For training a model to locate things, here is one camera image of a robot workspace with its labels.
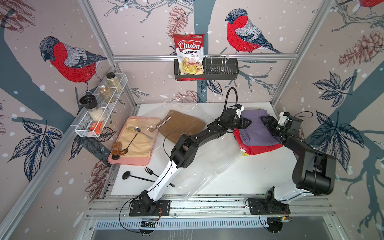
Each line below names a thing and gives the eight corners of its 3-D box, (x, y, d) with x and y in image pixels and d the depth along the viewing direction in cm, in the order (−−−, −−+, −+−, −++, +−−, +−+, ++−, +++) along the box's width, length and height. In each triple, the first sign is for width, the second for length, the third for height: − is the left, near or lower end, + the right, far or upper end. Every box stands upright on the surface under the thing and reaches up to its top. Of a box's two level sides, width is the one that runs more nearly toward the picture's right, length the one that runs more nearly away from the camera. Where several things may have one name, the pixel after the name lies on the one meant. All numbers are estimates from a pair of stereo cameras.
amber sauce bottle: (113, 160, 91) (111, 158, 89) (114, 144, 98) (112, 142, 96) (121, 158, 92) (119, 156, 90) (122, 142, 99) (120, 140, 97)
